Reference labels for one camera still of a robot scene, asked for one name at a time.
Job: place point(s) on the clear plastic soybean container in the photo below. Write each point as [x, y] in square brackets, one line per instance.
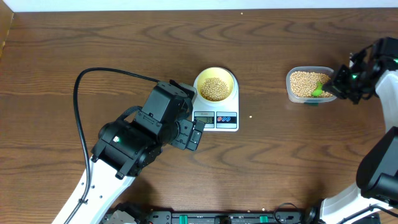
[301, 81]

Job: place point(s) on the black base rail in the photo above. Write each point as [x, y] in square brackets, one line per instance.
[131, 213]

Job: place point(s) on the yellow plastic bowl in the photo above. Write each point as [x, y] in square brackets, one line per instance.
[215, 84]

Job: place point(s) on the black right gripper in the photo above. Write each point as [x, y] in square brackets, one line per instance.
[336, 88]

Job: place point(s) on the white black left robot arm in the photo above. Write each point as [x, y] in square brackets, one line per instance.
[129, 144]

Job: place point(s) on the white digital kitchen scale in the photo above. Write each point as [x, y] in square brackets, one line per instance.
[221, 116]

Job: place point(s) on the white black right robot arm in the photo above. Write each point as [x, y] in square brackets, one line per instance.
[375, 188]

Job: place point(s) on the green plastic scoop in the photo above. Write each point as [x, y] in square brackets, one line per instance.
[318, 91]

